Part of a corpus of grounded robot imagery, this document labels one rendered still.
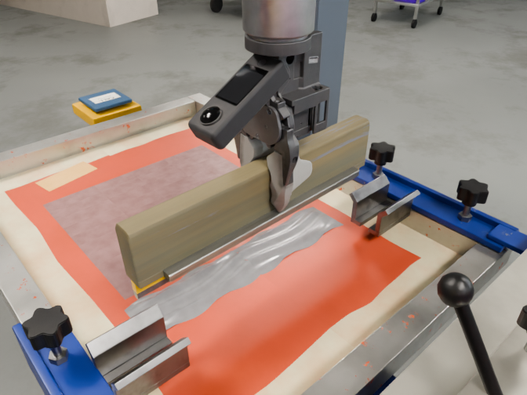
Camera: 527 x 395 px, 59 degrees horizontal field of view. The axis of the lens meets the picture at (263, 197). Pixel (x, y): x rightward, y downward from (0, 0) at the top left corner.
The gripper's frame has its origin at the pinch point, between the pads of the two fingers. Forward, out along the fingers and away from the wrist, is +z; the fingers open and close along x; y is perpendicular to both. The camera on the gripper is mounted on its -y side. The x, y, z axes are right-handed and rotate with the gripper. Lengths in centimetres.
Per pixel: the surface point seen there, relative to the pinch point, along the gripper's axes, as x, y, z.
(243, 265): 2.8, -1.4, 12.7
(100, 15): 526, 209, 100
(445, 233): -13.6, 25.1, 11.2
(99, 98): 74, 11, 12
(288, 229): 4.6, 9.5, 12.9
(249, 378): -11.6, -12.5, 13.3
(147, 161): 40.2, 4.3, 13.7
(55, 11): 612, 187, 107
